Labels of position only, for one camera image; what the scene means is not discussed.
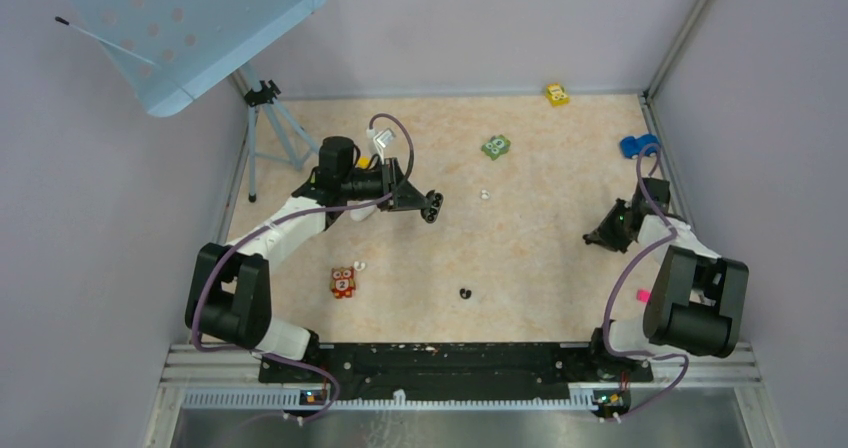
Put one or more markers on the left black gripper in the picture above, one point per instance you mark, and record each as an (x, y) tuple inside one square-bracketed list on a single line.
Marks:
[(405, 196)]

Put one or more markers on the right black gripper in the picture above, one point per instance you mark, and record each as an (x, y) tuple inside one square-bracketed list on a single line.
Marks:
[(603, 234)]

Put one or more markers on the black earbud charging case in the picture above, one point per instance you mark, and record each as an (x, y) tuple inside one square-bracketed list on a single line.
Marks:
[(434, 201)]

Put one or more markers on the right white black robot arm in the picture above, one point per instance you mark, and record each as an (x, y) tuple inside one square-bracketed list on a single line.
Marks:
[(696, 303)]

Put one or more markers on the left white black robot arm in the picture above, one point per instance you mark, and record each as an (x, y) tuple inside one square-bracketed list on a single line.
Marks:
[(230, 293)]

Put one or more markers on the white earbud charging case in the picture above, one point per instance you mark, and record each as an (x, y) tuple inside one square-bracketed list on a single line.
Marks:
[(362, 213)]

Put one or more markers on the blue toy car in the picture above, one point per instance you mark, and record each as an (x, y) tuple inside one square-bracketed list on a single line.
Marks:
[(632, 146)]

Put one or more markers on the green owl toy block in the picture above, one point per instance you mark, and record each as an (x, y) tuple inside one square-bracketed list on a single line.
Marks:
[(496, 147)]

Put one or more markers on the red owl toy block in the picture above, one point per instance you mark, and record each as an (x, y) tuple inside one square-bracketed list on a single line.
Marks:
[(343, 283)]

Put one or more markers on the light blue tripod stand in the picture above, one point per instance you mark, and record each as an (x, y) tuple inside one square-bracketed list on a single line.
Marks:
[(273, 133)]

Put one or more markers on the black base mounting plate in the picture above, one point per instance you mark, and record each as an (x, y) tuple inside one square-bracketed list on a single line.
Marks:
[(521, 371)]

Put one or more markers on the light blue perforated board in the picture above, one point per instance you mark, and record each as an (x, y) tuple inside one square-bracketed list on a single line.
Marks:
[(173, 51)]

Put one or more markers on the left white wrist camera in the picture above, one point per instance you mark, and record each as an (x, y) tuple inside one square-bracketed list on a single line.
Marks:
[(379, 140)]

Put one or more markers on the aluminium frame rail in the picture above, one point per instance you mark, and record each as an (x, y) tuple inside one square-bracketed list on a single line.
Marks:
[(216, 400)]

